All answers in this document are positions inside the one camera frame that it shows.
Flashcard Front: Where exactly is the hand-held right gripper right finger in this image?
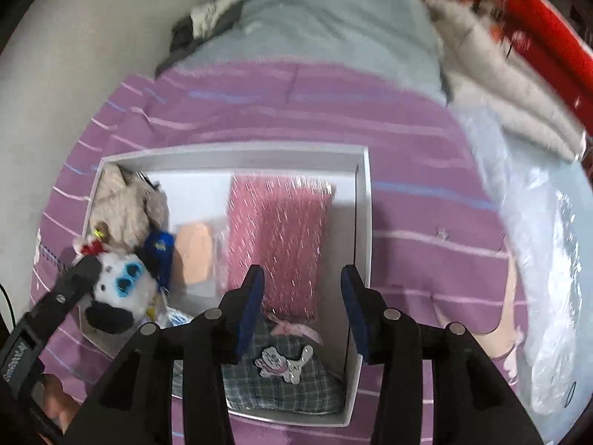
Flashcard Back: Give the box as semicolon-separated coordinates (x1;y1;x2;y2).
340;264;545;445

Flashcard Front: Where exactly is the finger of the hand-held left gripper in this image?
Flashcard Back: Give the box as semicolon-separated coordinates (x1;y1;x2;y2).
25;255;102;334

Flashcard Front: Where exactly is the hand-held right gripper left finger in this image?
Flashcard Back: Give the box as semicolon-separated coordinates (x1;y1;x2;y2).
60;264;266;445

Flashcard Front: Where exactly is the white plush dog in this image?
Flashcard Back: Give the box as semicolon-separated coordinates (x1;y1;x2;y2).
72;229;179;336

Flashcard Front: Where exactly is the large blue eye mask packet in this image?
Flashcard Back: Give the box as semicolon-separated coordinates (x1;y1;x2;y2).
155;306;195;332

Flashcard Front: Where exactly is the clear plastic packet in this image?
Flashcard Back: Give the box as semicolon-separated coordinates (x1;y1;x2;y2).
173;220;228;300

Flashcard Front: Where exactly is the grey plaid pouch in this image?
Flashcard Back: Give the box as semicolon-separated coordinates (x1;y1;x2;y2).
172;313;346;414

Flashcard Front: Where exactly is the pink glitter pouch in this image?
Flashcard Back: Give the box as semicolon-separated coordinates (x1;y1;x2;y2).
223;174;337;324

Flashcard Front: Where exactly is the brown plush toy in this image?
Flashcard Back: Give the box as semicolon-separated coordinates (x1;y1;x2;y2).
89;163;168;247

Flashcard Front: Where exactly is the white box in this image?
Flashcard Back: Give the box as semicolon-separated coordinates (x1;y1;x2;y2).
80;145;372;428

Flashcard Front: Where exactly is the person's left hand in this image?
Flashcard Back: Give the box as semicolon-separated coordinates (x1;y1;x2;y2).
32;373;82;432

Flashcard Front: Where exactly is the clear plastic bag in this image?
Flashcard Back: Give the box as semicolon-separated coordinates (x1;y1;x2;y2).
451;102;593;418

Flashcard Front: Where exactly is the purple striped bedsheet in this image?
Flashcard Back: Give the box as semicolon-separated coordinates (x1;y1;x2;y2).
30;60;533;445

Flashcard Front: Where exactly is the beige folded blanket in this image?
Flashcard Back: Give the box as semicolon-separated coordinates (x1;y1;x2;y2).
424;0;587;163

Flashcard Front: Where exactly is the black and white cloth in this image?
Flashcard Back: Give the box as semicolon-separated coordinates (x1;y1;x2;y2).
155;0;246;77

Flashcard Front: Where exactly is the grey-blue blanket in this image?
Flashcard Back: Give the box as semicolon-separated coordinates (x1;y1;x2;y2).
155;0;455;103

